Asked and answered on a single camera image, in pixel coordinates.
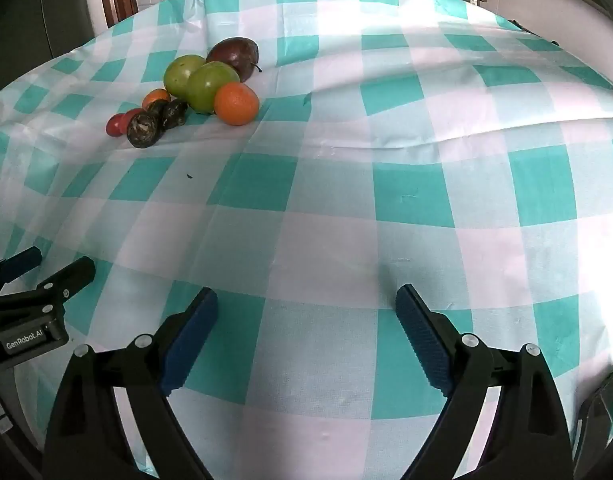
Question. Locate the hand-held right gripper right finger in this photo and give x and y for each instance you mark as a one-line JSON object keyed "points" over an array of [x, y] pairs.
{"points": [[426, 345]]}

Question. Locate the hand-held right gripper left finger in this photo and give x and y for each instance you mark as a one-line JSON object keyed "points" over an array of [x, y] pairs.
{"points": [[191, 340]]}

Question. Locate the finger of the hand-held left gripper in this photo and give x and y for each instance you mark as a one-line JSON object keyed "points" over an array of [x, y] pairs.
{"points": [[71, 275], [21, 260]]}

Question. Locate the small orange tangerine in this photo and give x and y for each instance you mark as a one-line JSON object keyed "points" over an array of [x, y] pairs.
{"points": [[155, 96]]}

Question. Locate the green apple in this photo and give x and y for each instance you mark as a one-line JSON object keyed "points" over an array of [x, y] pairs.
{"points": [[180, 74], [209, 86]]}

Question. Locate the large orange tangerine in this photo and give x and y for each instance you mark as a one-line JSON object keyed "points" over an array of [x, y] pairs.
{"points": [[236, 104]]}

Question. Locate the dark purple round fruit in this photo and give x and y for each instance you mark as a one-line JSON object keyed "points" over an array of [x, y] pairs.
{"points": [[234, 55]]}

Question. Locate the teal white checkered tablecloth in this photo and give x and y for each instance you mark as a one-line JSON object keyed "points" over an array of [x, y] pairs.
{"points": [[336, 200]]}

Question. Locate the grey refrigerator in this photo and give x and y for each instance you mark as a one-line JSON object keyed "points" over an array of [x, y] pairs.
{"points": [[36, 15]]}

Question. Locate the black object at table edge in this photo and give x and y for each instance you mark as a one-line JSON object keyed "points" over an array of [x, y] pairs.
{"points": [[521, 25]]}

